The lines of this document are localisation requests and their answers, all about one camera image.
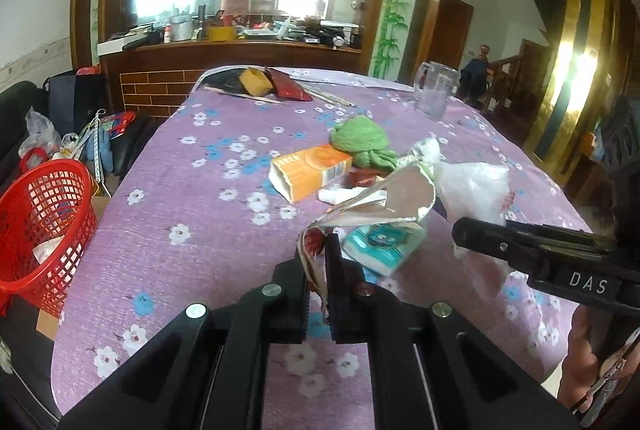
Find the red snack packet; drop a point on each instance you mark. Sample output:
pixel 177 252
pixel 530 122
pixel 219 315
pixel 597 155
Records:
pixel 362 177

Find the wooden stair railing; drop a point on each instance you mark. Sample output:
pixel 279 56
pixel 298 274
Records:
pixel 510 80

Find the purple floral tablecloth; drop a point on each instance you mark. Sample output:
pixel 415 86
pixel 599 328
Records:
pixel 200 210

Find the red plastic bag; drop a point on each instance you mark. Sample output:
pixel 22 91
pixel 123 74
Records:
pixel 87 71

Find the paper-wrapped chopsticks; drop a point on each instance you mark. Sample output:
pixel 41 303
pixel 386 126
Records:
pixel 340 99
pixel 325 94

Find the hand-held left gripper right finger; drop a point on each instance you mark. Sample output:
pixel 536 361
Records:
pixel 345 305

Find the wooden door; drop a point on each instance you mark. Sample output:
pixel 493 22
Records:
pixel 452 32

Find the dark jacket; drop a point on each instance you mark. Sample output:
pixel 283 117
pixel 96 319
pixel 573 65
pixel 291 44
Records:
pixel 472 77

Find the white sock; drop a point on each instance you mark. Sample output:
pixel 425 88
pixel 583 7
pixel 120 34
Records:
pixel 335 195

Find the large red packet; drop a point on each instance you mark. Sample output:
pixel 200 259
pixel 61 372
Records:
pixel 287 85

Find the clear glass mug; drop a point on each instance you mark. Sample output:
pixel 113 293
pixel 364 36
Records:
pixel 437 95

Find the clear plastic bag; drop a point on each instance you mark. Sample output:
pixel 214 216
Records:
pixel 37 130
pixel 470 190

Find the crumpled clear plastic bag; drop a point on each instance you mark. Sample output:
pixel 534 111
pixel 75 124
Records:
pixel 37 130

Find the metal pot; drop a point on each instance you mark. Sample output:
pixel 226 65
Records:
pixel 181 30

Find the small alarm clock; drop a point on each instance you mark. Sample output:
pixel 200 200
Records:
pixel 338 40

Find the wooden brick-pattern counter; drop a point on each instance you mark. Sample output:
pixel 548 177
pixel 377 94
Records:
pixel 160 85

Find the gold pillar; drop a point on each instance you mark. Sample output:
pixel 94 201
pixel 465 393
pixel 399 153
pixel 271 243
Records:
pixel 575 60

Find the dark paper bag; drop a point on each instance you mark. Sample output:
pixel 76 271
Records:
pixel 75 102

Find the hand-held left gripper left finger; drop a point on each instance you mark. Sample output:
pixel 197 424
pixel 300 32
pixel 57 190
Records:
pixel 295 305

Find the red plastic basket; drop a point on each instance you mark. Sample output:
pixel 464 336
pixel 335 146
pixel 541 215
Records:
pixel 50 210

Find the orange carton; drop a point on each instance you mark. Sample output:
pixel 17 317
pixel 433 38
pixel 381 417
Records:
pixel 310 170

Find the white flat box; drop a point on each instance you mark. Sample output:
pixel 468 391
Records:
pixel 117 46

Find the green cloth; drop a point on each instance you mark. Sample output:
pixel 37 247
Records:
pixel 360 137

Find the person's right forearm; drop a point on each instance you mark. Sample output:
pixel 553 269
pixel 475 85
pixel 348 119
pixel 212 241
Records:
pixel 580 360

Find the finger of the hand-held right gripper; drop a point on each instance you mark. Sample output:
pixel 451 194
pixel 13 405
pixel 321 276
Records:
pixel 550 237
pixel 560 277

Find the teal tissue packet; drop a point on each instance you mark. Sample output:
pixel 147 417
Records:
pixel 385 245

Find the black bottle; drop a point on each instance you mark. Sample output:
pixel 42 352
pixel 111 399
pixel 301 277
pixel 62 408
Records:
pixel 201 20

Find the crinkled silver foil wrapper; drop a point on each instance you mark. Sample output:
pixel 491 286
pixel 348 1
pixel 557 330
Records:
pixel 400 190

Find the black sofa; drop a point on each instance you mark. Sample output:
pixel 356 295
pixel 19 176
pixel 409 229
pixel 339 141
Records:
pixel 15 110

